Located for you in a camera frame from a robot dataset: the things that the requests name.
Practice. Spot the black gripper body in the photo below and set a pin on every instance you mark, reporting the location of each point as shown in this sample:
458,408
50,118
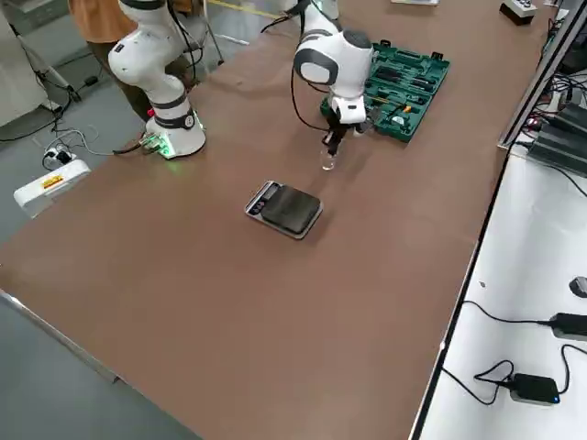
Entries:
328,120

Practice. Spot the small clear measuring cup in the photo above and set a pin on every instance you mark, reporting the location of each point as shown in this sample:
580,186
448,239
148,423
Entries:
328,164

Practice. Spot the green plastic toolbox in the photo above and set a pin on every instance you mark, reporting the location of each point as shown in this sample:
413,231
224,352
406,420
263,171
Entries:
402,132

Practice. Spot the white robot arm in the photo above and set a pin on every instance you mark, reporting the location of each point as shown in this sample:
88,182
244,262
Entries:
151,69

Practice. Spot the black digital kitchen scale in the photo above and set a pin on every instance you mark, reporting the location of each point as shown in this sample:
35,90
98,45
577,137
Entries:
289,211

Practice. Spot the white side table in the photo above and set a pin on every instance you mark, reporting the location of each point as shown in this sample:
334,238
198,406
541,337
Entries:
527,256

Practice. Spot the black electronics box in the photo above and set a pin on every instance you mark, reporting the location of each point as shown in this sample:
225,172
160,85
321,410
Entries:
564,142

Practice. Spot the white floor power strip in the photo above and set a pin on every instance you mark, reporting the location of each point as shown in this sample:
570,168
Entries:
62,157

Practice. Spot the white box with yellow label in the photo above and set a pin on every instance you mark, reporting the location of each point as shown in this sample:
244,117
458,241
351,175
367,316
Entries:
59,183

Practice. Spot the small black device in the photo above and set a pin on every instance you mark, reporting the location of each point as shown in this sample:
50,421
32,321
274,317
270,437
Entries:
580,286

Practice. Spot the black power adapter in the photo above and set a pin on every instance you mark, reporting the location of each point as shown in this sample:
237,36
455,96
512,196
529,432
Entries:
571,325
534,388

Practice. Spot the aluminium table rail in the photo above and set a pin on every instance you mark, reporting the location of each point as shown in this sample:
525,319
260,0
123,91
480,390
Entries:
546,73

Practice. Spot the white green button switch box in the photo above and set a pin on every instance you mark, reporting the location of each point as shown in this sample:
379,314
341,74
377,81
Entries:
518,11

